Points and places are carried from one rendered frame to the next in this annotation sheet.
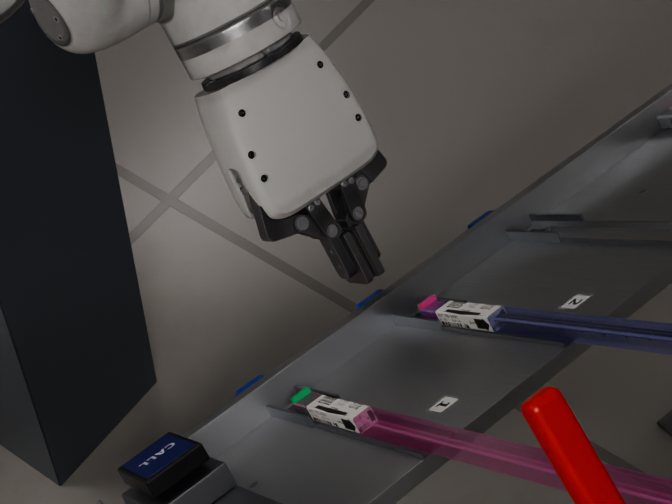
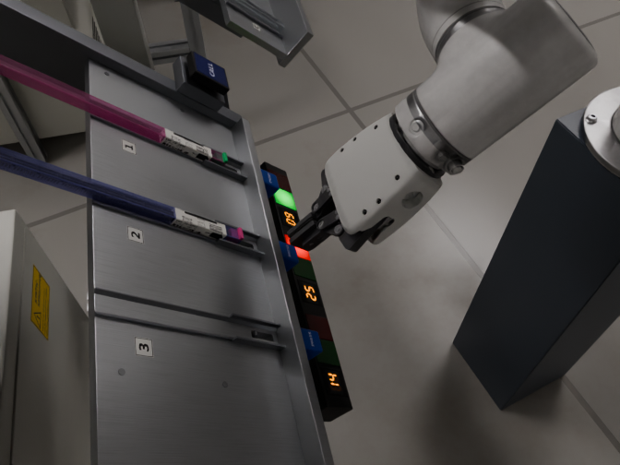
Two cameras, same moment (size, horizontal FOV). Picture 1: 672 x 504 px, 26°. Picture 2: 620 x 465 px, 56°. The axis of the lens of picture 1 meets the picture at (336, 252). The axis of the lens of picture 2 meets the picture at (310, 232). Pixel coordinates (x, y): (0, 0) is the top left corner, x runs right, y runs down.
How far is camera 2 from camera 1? 0.90 m
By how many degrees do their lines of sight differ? 60
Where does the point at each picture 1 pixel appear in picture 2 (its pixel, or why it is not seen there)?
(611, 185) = (267, 399)
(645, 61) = not seen: outside the picture
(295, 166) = (343, 168)
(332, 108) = (370, 189)
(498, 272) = (241, 286)
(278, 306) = not seen: outside the picture
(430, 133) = not seen: outside the picture
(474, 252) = (275, 297)
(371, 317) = (261, 221)
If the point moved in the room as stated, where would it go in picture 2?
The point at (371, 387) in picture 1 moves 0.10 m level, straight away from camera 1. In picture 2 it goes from (200, 177) to (279, 213)
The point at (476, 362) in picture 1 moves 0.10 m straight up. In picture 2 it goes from (148, 184) to (121, 105)
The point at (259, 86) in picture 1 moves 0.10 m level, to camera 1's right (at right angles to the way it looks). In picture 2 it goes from (387, 133) to (341, 207)
